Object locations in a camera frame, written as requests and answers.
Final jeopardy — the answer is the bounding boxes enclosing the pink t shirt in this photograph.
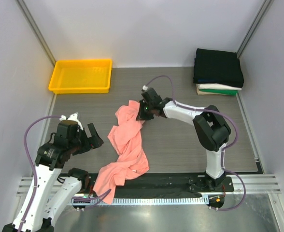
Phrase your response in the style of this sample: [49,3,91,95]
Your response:
[93,100,149,204]

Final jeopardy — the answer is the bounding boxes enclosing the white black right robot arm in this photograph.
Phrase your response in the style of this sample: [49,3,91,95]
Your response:
[136,86,231,192]

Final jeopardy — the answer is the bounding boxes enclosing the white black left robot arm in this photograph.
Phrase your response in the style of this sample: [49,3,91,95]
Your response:
[2,116,103,232]

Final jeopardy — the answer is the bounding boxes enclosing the white folded t shirt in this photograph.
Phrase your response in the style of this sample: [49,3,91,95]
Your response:
[197,84,241,91]

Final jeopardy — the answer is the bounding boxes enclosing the blue folded t shirt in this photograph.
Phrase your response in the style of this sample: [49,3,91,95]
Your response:
[197,79,217,84]

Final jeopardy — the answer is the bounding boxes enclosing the yellow plastic tray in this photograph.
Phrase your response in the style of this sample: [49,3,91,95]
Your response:
[48,59,113,94]

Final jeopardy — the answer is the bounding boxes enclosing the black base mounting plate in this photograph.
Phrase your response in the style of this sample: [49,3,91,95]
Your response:
[76,172,234,198]

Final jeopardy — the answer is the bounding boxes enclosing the black folded t shirt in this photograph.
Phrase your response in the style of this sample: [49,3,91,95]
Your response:
[193,48,244,88]

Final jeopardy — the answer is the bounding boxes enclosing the green folded t shirt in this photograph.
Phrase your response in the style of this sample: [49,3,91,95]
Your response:
[200,89,238,95]

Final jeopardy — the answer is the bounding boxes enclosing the white slotted cable duct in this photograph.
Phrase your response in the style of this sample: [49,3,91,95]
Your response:
[68,195,209,207]

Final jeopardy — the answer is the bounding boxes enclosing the aluminium frame rail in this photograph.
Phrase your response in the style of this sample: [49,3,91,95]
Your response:
[16,174,281,197]

